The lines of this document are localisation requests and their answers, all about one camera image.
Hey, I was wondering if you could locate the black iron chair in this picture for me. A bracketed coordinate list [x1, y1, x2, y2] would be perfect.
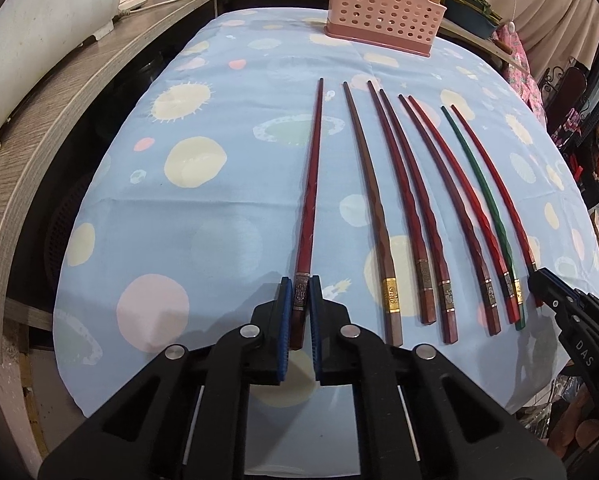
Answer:
[543, 64, 589, 113]

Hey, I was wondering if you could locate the brown chopstick gold band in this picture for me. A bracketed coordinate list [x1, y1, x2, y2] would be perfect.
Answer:
[342, 81, 404, 347]

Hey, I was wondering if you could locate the wooden counter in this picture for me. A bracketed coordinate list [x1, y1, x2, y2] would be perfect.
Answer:
[0, 0, 333, 367]

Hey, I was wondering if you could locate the dark red chopstick silver band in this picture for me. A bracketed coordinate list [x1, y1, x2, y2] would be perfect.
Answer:
[398, 94, 503, 337]
[378, 89, 461, 345]
[367, 80, 437, 324]
[289, 77, 325, 351]

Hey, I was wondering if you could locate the green chopstick gold band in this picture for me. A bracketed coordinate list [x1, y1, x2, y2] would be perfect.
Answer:
[440, 105, 526, 331]

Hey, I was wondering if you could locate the blue printed tablecloth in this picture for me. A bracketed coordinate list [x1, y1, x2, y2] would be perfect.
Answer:
[53, 7, 599, 419]

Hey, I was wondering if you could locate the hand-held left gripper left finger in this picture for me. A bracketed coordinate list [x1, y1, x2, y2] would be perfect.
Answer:
[38, 276, 295, 480]

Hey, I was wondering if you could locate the bright red chopstick silver band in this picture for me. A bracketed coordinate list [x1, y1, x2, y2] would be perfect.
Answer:
[408, 96, 521, 324]

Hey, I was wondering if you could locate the pink pineapple print cloth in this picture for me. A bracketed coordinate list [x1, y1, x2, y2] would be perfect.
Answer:
[496, 24, 546, 127]

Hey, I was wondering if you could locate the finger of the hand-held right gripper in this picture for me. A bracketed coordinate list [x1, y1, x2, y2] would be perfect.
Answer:
[528, 268, 587, 321]

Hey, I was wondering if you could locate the beige curtain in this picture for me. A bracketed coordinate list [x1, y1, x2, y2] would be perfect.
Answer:
[479, 0, 599, 67]

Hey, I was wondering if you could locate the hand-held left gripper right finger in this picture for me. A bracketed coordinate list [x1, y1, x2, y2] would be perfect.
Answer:
[308, 275, 566, 480]

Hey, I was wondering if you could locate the pink perforated plastic basket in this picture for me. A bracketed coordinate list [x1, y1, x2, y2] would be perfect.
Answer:
[324, 0, 448, 59]

